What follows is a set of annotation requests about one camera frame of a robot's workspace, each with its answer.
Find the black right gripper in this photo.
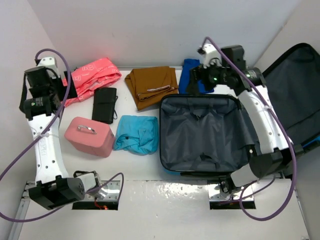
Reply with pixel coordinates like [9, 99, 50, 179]
[184, 57, 229, 96]

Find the coral pink patterned cloth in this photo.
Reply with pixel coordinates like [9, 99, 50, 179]
[64, 57, 122, 107]

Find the royal blue cloth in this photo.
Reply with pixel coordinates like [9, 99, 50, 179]
[178, 58, 215, 94]

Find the black pouch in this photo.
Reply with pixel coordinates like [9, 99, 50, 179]
[91, 87, 118, 124]

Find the brown cloth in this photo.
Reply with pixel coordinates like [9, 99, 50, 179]
[124, 66, 178, 111]

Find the blue suitcase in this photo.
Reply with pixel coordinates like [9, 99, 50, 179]
[159, 43, 320, 178]

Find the pink box with metal handle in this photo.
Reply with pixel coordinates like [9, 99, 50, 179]
[64, 116, 115, 158]

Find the light blue cloth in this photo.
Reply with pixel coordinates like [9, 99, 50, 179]
[113, 115, 159, 156]

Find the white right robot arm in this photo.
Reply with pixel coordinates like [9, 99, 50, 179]
[186, 43, 303, 194]

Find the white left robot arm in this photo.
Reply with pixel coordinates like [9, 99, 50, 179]
[19, 66, 98, 210]

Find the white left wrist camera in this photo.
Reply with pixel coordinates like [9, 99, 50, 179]
[35, 56, 60, 76]

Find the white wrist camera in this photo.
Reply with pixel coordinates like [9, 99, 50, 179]
[35, 56, 60, 76]
[197, 43, 222, 68]

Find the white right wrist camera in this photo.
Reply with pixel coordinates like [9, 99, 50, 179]
[197, 43, 222, 68]

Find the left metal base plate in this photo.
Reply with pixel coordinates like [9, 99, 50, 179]
[82, 180, 121, 202]

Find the metal base plate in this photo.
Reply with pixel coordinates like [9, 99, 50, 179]
[82, 180, 121, 202]
[207, 180, 254, 203]

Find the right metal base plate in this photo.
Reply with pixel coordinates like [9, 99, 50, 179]
[207, 180, 254, 203]

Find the aluminium table frame rail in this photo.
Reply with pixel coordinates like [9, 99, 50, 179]
[8, 181, 35, 240]

